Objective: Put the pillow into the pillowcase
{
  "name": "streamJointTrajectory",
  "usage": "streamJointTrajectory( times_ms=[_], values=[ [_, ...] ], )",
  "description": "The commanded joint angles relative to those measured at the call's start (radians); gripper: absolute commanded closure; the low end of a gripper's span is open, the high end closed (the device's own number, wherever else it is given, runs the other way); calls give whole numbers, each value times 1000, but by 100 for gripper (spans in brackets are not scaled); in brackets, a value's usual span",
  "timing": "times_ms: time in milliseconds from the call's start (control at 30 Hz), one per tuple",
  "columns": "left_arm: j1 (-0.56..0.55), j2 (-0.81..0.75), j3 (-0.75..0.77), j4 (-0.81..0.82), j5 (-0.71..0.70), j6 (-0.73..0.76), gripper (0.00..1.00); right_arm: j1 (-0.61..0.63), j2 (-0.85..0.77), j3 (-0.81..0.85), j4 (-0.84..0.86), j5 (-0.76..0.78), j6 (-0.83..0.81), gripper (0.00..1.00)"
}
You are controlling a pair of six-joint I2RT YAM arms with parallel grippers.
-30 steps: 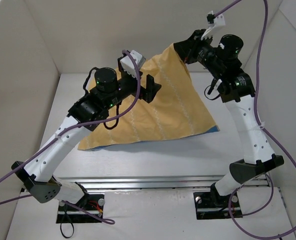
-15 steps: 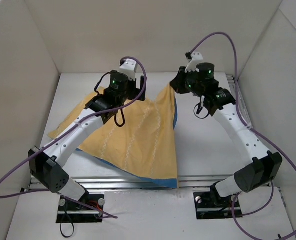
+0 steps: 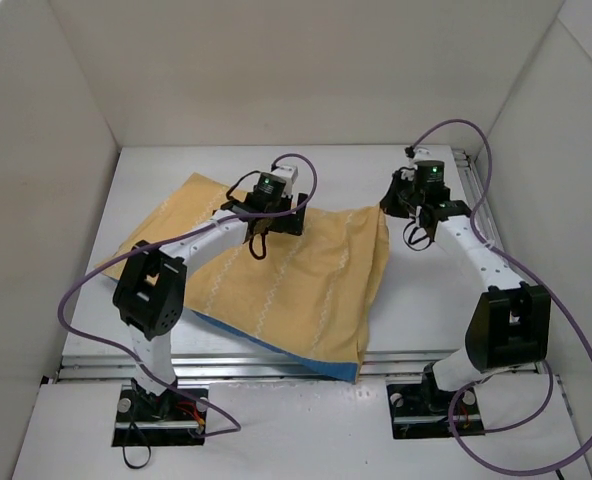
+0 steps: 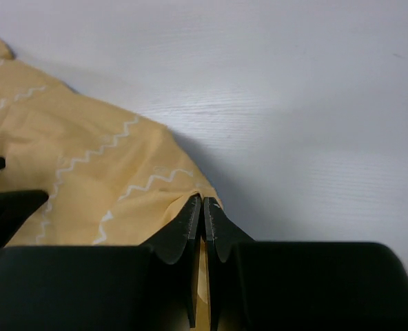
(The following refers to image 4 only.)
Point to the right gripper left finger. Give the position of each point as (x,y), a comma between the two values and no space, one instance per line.
(170,297)

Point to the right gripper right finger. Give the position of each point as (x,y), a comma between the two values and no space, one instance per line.
(221,237)

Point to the blue yellow cartoon pillowcase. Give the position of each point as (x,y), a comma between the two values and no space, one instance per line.
(114,178)

